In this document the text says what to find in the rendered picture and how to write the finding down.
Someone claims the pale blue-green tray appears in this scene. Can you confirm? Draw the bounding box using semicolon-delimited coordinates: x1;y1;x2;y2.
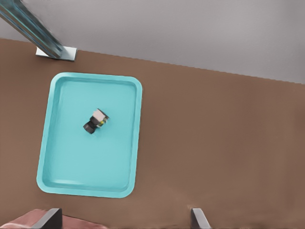
36;72;143;198

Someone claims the silver frame post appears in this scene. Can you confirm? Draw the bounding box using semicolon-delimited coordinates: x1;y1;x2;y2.
0;0;78;62

